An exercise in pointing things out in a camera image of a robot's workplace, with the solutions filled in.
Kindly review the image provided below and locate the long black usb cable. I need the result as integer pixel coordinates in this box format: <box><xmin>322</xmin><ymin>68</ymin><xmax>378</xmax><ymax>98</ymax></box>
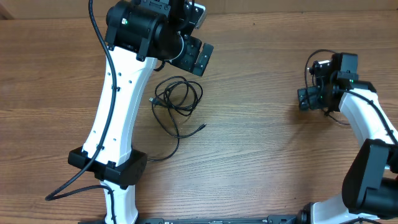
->
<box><xmin>147</xmin><ymin>75</ymin><xmax>207</xmax><ymax>162</ymax></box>

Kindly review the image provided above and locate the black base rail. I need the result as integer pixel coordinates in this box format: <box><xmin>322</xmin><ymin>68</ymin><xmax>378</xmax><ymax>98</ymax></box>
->
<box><xmin>138</xmin><ymin>215</ymin><xmax>301</xmax><ymax>224</ymax></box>

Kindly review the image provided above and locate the short black usb cable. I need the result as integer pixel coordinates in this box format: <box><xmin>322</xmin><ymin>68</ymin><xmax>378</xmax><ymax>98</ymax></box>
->
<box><xmin>303</xmin><ymin>49</ymin><xmax>351</xmax><ymax>126</ymax></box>

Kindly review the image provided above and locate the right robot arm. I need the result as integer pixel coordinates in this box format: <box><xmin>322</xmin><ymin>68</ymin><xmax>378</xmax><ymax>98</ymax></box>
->
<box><xmin>293</xmin><ymin>52</ymin><xmax>397</xmax><ymax>223</ymax></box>

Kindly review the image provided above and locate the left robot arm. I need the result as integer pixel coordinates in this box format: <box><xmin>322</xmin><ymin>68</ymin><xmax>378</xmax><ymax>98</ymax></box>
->
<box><xmin>68</xmin><ymin>1</ymin><xmax>213</xmax><ymax>223</ymax></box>

